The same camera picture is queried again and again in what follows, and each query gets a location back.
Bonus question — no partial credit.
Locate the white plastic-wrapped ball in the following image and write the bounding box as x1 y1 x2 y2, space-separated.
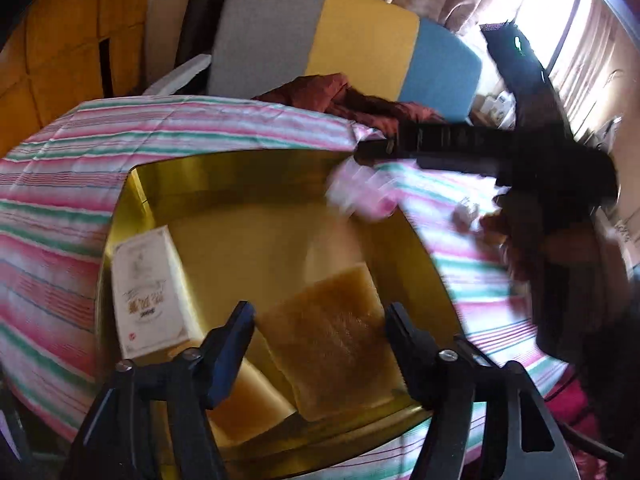
452 200 483 231

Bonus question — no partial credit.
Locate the wooden wardrobe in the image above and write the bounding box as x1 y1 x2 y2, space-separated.
0 0 151 156

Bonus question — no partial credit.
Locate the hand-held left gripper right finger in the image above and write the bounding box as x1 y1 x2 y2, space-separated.
384 302 581 480

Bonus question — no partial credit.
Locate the grey yellow blue chair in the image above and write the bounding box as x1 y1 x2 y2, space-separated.
142 0 483 123

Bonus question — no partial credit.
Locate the striped cloth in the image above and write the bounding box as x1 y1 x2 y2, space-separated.
0 95 576 480

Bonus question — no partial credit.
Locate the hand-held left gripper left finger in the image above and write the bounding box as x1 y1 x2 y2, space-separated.
60 301 257 480

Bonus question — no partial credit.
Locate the black fabric case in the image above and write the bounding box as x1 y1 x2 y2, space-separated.
175 0 238 68

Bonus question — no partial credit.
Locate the gold-lined gift box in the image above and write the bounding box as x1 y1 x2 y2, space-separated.
92 147 476 478

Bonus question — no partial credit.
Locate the white printed carton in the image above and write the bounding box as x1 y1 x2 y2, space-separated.
111 226 201 360

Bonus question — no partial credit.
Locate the person's right hand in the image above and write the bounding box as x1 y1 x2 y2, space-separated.
480 207 538 281

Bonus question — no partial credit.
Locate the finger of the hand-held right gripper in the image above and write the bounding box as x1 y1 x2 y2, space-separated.
395 119 506 156
356 140 501 177

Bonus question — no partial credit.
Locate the brown jacket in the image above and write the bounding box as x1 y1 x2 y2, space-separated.
252 74 446 136

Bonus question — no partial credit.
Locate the pink white snack packet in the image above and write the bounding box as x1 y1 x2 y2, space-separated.
325 157 401 223

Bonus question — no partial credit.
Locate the brown sponge pad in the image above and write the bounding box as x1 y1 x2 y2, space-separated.
255 262 416 422

